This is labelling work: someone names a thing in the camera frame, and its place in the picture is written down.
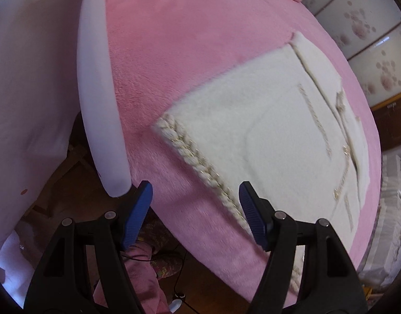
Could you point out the white charger plug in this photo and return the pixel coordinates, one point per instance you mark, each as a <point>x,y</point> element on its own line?
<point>176,302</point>

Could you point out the floral sliding wardrobe doors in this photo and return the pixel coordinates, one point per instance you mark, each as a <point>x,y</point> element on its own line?
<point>360,29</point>

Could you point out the pink fleece cloth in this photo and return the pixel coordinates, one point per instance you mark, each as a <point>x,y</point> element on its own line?
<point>138,274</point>

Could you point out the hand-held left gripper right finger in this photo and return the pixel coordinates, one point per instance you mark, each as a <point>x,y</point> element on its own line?
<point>252,216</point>

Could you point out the lace-covered furniture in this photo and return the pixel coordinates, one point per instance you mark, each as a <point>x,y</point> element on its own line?
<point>393,202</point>

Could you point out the pink bed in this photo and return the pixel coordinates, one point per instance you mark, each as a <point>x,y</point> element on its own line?
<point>187,39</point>

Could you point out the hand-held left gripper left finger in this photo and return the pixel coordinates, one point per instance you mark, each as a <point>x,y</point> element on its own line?
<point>138,216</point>

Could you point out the brown wooden door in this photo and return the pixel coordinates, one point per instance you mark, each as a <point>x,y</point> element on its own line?
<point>393,124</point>

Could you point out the white fuzzy cardigan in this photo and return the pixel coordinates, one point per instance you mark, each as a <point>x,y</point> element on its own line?
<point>252,121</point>

